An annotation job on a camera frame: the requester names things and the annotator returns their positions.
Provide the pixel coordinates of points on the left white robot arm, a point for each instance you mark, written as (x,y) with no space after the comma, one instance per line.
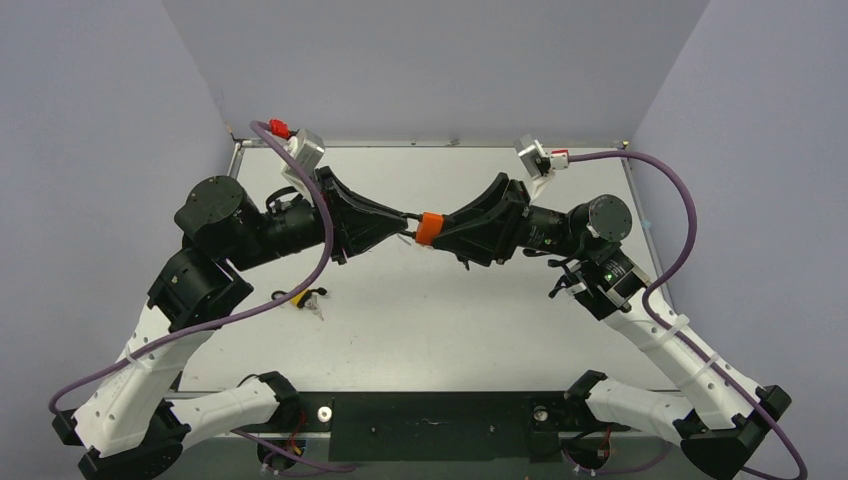
(128,427)

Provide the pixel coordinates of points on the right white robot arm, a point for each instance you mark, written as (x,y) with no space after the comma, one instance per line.
(717,416)

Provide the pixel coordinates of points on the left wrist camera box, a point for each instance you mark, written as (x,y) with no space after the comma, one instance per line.
(307,149)

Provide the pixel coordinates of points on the yellow padlock key bunch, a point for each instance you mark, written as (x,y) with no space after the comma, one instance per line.
(313,306)

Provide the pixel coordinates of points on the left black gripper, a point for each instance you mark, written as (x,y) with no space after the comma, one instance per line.
(360,228)

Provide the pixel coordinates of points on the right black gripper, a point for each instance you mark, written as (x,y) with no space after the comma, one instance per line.
(515,221)

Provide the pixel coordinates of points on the orange padlock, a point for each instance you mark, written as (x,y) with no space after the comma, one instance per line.
(429,226)

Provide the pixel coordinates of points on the yellow padlock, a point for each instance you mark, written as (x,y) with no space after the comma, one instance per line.
(299,299)

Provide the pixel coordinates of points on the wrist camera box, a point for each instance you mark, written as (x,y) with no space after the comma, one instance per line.
(307,149)
(541,164)

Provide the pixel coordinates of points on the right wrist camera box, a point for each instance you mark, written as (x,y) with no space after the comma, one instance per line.
(541,164)

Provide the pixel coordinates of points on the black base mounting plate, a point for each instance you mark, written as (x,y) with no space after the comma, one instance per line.
(436,426)

